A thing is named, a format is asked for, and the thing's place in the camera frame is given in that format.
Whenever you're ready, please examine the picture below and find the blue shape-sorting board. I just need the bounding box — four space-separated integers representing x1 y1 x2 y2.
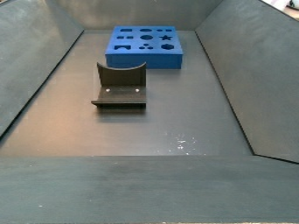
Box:
105 25 183 69

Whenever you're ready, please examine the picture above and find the black curved holder stand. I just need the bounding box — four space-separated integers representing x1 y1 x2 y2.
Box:
90 64 147 107

